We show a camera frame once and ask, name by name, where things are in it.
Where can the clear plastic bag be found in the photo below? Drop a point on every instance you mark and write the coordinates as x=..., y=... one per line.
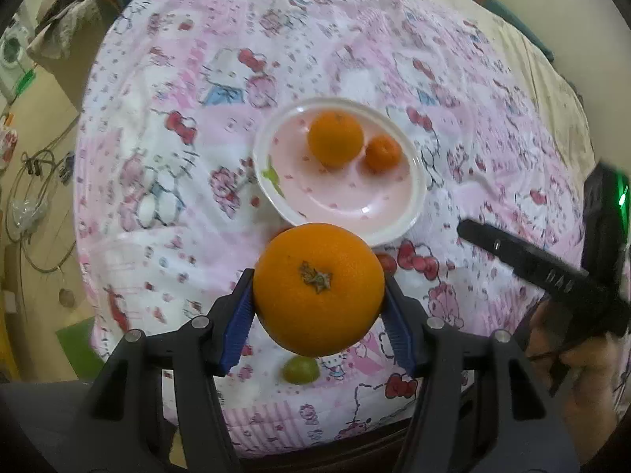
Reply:
x=23, y=212

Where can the green grape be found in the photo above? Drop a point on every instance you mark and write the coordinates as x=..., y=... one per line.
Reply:
x=300, y=370

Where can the red cherry tomato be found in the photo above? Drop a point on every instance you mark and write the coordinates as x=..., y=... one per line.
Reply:
x=387, y=262

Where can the green floor mat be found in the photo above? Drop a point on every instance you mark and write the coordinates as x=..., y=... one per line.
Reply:
x=74, y=342

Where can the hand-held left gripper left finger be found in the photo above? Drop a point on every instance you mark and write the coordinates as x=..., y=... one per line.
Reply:
x=240, y=316

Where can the white pink plate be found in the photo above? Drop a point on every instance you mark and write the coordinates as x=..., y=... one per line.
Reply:
x=345, y=202

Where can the person's right hand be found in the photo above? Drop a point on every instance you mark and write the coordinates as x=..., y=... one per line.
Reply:
x=589, y=379

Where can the white washing machine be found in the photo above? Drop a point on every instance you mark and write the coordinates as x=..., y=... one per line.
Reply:
x=12, y=54

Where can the small orange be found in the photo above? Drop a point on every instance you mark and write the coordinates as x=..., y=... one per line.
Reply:
x=382, y=153

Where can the large orange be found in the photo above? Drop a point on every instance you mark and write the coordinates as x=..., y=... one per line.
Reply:
x=319, y=289

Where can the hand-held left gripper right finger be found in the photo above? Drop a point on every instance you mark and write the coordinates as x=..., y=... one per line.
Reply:
x=397, y=331

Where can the pile of clothes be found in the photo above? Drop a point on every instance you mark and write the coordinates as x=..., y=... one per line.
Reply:
x=69, y=19

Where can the cream duvet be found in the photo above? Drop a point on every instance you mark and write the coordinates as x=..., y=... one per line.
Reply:
x=542, y=59

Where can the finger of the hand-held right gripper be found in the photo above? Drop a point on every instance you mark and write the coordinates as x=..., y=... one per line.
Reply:
x=522, y=258

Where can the pink cartoon printed blanket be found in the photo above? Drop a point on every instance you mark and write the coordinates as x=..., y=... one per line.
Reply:
x=197, y=108

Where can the medium orange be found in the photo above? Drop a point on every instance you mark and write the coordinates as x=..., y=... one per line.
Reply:
x=336, y=138

